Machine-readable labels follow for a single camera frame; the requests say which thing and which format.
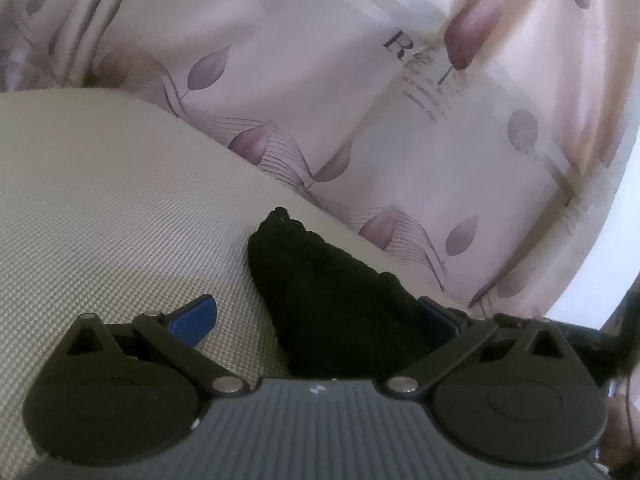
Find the beige woven cushion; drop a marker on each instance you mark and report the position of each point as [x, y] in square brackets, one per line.
[115, 200]

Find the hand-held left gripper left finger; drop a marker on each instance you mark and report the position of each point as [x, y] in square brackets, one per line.
[195, 317]

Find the small black garment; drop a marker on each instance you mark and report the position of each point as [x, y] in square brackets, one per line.
[335, 310]

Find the pink leaf-patterned bedsheet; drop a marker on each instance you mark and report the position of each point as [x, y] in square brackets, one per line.
[380, 100]

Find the person's right forearm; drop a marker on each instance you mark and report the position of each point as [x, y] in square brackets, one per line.
[622, 427]

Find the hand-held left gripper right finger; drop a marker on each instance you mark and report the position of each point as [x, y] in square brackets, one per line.
[442, 321]

